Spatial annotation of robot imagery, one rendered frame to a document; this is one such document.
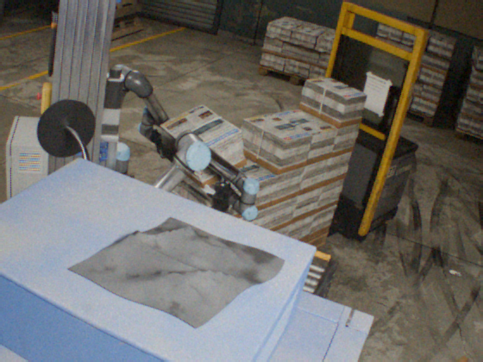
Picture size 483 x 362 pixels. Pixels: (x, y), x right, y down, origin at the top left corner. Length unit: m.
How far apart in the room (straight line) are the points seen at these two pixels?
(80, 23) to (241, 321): 1.76
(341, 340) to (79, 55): 1.72
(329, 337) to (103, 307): 0.56
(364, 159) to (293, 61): 3.93
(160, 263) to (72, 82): 1.63
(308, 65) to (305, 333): 7.20
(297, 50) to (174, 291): 7.48
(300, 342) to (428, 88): 7.16
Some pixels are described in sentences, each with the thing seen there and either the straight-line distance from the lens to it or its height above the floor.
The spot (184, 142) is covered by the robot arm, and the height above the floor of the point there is 1.35.
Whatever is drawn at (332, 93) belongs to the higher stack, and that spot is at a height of 1.28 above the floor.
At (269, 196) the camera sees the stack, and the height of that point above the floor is 0.69.
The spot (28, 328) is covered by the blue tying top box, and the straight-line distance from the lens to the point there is 1.03.
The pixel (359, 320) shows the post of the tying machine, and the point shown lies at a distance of 1.34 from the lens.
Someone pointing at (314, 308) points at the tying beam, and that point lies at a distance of 1.33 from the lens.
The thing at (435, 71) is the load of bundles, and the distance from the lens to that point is 8.17.
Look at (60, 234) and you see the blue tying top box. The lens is 1.08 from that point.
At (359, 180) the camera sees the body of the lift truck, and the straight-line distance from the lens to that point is 4.71.
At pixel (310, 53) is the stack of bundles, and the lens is 8.27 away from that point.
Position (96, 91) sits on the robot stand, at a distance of 2.54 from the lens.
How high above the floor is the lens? 2.36
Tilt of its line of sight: 27 degrees down
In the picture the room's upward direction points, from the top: 12 degrees clockwise
